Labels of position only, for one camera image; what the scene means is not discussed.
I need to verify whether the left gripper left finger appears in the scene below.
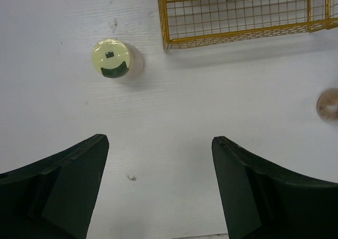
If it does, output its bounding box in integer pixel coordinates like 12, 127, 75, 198
1, 134, 109, 238

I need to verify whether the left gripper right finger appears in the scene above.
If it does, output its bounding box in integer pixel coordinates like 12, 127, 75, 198
212, 136, 337, 238

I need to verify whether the pink lid spice jar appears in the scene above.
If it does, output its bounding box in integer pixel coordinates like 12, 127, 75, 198
316, 88, 337, 123

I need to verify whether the yellow lid spice jar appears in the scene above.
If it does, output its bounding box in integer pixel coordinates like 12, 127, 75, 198
91, 38, 145, 83

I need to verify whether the yellow wire rack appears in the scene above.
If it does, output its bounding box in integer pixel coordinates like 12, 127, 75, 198
158, 0, 337, 51

